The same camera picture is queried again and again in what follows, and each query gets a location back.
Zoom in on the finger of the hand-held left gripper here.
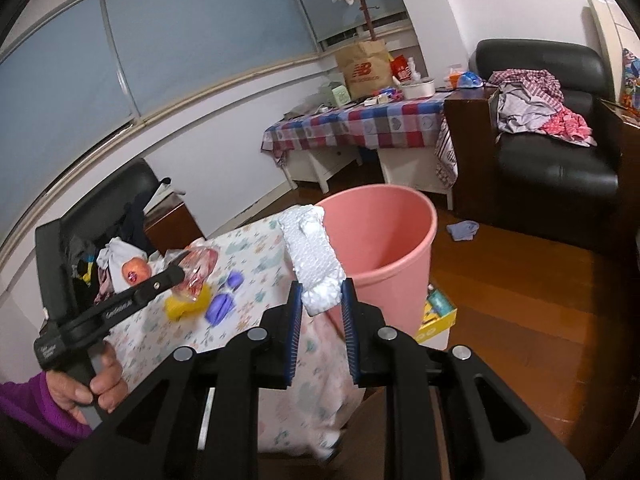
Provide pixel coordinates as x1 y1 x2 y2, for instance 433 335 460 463
65 265 187 333

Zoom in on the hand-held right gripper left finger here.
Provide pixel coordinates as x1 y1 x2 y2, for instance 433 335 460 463
57 280 306 480

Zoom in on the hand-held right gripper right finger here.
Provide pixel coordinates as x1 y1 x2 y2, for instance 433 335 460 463
340 277 586 480

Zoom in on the pink plastic bucket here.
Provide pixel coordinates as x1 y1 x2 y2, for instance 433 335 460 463
314 185 438 338

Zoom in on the clear plastic packaging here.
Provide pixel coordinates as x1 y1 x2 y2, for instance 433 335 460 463
172 245 221 303

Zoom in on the person's left forearm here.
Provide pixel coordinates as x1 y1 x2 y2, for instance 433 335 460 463
0 372 93 448

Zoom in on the person's left hand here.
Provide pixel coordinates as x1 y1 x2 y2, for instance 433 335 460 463
47 342 128 423

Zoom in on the pink patterned cloth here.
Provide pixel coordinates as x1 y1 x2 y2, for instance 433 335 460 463
95 267 116 301

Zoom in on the red apple with sticker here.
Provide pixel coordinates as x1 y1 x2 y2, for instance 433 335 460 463
122 256 153 286

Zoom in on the white garment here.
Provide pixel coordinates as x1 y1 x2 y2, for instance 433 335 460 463
96 237 151 291

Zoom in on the yellow sponge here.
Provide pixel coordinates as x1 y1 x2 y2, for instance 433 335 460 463
166 282 211 322

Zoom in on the floral tablecloth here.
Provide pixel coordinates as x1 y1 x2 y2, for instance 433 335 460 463
102 217 366 461

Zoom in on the yellow cardboard box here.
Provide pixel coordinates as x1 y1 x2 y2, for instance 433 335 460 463
415 285 458 346

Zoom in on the black leather armchair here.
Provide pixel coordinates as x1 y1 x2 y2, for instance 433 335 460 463
35 157 161 331

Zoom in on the blue cloth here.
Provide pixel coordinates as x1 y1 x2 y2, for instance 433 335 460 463
446 220 481 242

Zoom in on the white bench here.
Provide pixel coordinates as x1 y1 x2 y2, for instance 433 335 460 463
377 147 453 211
280 142 363 193

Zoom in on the red checked hanging cloth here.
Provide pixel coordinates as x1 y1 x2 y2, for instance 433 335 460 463
434 115 458 191

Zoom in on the dark wooden side table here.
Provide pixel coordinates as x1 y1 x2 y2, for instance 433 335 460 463
444 85 501 226

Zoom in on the checked tablecloth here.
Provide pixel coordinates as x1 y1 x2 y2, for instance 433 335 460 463
260 91 448 153

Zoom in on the green tissue box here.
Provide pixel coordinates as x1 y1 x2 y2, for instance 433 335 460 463
320 81 351 107

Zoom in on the white bowl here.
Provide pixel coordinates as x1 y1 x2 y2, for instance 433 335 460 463
400 79 436 100

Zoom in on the black leather sofa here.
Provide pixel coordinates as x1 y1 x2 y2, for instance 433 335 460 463
472 39 621 253

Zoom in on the brown paper bag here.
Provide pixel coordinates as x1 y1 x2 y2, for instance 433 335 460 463
334 40 393 100

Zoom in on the window with blinds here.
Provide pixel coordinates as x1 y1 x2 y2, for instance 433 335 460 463
0 0 416 246

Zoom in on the pile of patterned clothes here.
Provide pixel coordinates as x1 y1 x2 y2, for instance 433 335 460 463
487 69 598 147

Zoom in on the wooden coat rack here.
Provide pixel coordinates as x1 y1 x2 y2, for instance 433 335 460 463
350 0 378 43

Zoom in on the wooden cabinet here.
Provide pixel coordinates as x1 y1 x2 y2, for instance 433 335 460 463
600 100 640 226

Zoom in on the white board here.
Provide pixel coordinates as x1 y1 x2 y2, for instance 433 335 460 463
587 0 640 106

